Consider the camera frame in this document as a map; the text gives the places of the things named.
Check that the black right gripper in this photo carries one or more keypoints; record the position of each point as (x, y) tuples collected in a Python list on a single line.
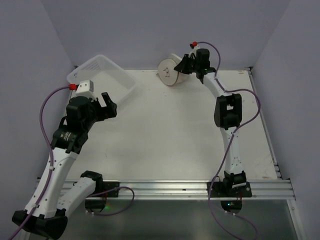
[(189, 65)]

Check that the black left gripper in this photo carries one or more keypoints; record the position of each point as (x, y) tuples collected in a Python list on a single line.
[(104, 110)]

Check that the round white mesh laundry bag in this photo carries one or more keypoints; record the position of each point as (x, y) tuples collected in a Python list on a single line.
[(166, 72)]

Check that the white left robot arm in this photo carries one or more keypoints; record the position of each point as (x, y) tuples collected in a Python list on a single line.
[(47, 212)]

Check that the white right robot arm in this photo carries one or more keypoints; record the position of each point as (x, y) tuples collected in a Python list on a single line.
[(227, 117)]

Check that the white plastic basket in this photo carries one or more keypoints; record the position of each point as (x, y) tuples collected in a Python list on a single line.
[(106, 76)]

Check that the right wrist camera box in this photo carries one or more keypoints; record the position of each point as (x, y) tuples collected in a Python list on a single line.
[(194, 47)]

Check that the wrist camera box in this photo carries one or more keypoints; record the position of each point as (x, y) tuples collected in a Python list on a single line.
[(194, 47), (85, 89)]

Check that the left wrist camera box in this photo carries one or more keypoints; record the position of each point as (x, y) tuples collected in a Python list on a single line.
[(85, 89)]

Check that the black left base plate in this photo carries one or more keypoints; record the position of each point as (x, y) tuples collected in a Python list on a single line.
[(108, 189)]

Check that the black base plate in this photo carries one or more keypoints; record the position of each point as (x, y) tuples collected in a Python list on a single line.
[(108, 189), (219, 190)]

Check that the aluminium mounting rail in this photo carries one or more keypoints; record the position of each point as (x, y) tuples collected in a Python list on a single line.
[(199, 190)]

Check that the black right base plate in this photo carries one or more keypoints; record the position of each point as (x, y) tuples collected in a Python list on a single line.
[(219, 190)]

